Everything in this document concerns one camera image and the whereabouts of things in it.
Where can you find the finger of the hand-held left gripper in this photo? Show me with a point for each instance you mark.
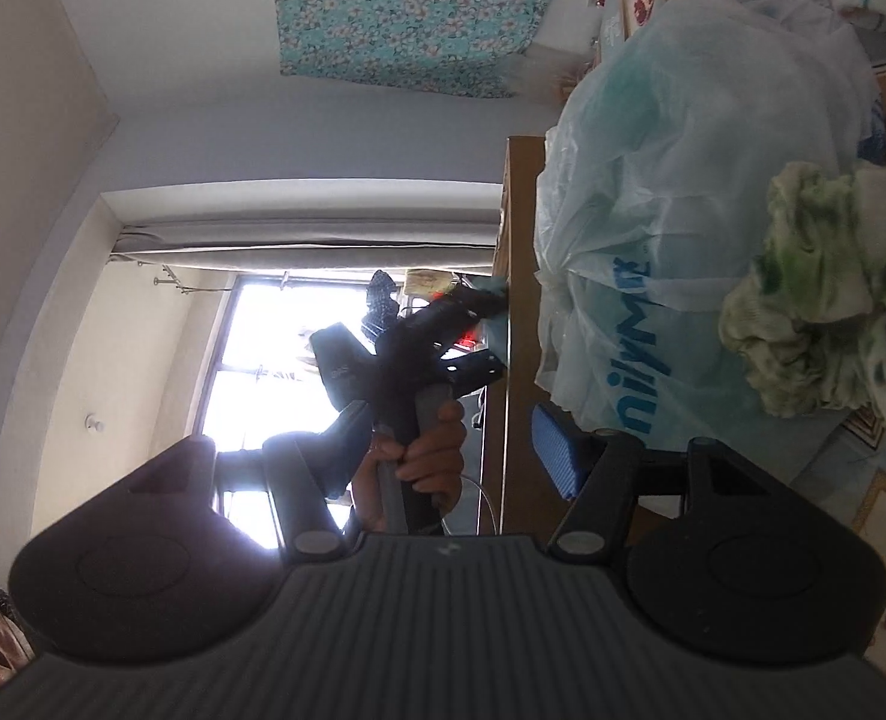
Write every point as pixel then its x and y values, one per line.
pixel 462 309
pixel 477 371

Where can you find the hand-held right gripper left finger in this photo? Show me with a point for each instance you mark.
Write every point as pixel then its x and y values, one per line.
pixel 304 487

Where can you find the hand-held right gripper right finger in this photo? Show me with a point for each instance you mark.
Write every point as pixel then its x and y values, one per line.
pixel 555 457

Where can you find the white plastic shopping bag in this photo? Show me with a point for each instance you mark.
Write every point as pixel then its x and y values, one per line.
pixel 675 202

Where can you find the green patterned scrunchie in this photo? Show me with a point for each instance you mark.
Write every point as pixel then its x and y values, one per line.
pixel 811 277

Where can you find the person's left hand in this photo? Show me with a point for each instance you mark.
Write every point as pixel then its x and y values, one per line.
pixel 435 450

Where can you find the window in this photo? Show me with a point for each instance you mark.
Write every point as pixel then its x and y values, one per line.
pixel 278 330

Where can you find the white curtain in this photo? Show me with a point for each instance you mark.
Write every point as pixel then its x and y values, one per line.
pixel 300 244

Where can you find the curtain rod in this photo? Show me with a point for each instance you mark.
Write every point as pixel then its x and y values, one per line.
pixel 218 279

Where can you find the white wall hook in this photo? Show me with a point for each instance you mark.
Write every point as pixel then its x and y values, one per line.
pixel 96 422

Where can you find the teal floral wall cloth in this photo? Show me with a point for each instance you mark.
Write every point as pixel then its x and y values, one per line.
pixel 413 15

